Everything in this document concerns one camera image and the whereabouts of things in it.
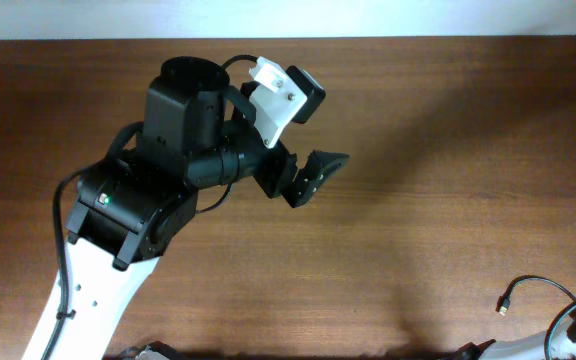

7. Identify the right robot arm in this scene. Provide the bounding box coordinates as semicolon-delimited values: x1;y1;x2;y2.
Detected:
443;300;576;360

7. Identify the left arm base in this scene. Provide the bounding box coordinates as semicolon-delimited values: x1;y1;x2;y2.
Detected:
117;341;186;360

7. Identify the left camera cable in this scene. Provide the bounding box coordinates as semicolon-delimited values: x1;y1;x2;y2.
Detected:
40;164;99;360

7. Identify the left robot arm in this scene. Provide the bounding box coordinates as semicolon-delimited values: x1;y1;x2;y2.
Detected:
24;56;348;359

